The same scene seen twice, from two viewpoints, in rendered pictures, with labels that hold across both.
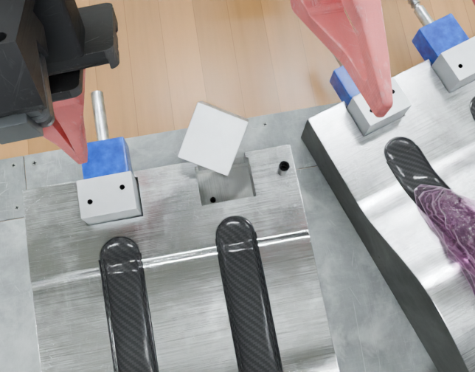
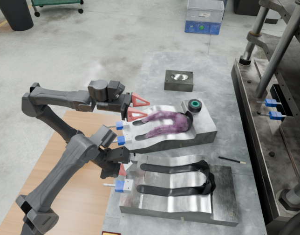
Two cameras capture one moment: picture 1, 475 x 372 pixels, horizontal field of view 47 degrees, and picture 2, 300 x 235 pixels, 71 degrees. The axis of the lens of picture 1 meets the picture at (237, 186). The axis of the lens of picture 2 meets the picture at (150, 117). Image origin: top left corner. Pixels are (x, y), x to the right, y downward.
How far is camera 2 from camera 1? 62 cm
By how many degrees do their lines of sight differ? 39
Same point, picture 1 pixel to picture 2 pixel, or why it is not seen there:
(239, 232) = (143, 166)
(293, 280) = (155, 160)
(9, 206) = (115, 223)
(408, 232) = (152, 141)
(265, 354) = (167, 169)
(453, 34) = (119, 122)
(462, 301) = (167, 135)
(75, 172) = (113, 204)
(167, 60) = (96, 177)
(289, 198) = (140, 155)
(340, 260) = not seen: hidden behind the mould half
